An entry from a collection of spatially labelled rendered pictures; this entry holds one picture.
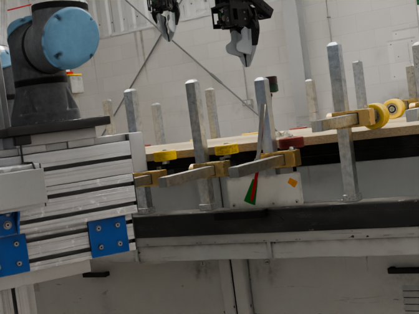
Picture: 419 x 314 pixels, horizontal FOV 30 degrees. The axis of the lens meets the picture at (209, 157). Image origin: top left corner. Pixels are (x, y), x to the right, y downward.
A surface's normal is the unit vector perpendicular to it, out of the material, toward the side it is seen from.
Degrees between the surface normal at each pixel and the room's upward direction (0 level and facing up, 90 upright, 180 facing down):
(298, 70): 90
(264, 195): 90
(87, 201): 90
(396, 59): 90
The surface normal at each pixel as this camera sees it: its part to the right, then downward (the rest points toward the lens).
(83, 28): 0.57, 0.10
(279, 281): -0.49, 0.11
